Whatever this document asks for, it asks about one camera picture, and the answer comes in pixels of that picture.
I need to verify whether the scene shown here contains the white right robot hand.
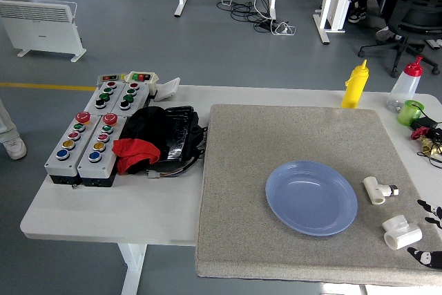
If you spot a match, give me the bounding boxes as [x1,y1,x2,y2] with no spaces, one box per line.
[407,199,442,270]

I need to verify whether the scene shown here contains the large white pipe tee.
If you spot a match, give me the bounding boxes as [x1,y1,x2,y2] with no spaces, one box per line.
[381,214,423,251]

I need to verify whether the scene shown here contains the white pipe tee metal nipple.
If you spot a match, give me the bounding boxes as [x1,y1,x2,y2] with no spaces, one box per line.
[362,175,401,205]

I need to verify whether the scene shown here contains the brass pipe fitting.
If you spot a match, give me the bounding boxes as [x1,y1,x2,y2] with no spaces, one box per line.
[419,135,442,156]

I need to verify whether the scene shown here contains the blue plate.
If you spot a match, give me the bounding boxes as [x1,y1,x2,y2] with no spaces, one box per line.
[265,160,359,237]

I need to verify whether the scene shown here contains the black power adapter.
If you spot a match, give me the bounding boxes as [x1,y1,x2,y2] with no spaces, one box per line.
[410,117,438,131]

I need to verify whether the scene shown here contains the green plastic cup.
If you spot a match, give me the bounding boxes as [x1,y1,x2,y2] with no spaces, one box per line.
[396,99,425,127]

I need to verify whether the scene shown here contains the clear squeeze bottle red cap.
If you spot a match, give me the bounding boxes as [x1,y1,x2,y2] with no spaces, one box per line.
[386,55,425,113]

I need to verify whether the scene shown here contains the yellow squeeze bottle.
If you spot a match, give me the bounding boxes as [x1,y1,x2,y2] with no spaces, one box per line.
[340,59,370,109]

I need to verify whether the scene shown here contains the grey-brown mat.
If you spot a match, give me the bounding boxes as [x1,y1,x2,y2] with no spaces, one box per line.
[195,103,442,287]

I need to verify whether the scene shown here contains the black office chair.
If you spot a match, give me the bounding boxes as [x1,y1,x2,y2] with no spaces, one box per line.
[357,0,442,79]

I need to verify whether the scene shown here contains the seated person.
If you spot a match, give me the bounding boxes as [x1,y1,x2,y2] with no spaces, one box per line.
[347,0,403,42]

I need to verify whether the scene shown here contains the black plastic tray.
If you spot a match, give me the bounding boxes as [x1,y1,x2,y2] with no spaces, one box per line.
[161,105,209,163]

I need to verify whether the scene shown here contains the white table leg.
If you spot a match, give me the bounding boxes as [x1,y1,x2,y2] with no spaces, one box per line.
[117,242,148,295]

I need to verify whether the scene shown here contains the red cloth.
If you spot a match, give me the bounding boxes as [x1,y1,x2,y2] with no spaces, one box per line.
[111,137,162,175]

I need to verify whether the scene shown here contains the black cloth bag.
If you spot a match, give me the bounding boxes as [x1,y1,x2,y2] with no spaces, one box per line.
[119,106,171,172]

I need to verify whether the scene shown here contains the white box green red buttons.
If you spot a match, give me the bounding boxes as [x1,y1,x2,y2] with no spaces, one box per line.
[124,70,160,94]

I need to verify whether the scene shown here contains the grey four-button control box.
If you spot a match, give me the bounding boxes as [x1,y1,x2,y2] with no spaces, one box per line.
[110,82,151,118]
[84,80,126,117]

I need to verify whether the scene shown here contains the grey five-button control box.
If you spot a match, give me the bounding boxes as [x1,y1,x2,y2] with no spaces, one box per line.
[76,113,129,188]
[44,111,102,186]

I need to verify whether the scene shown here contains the standing person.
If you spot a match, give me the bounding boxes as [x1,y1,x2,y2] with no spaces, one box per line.
[0,98,28,161]

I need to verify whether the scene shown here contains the white electric heater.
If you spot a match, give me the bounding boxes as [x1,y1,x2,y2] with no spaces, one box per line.
[0,0,88,64]

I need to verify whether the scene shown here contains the red valve handle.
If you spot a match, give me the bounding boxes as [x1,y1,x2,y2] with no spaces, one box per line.
[410,126,431,142]

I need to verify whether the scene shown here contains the wire bundle white connector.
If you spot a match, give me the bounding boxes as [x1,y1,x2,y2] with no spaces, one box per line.
[146,151,205,180]

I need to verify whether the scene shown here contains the white desk frame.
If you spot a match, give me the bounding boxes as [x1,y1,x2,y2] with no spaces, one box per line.
[312,0,357,46]

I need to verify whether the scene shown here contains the white wall switch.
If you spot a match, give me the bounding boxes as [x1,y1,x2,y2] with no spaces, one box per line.
[153,77,182,103]

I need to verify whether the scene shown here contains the small grey switch box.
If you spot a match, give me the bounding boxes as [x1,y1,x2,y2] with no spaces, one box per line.
[97,73,127,86]

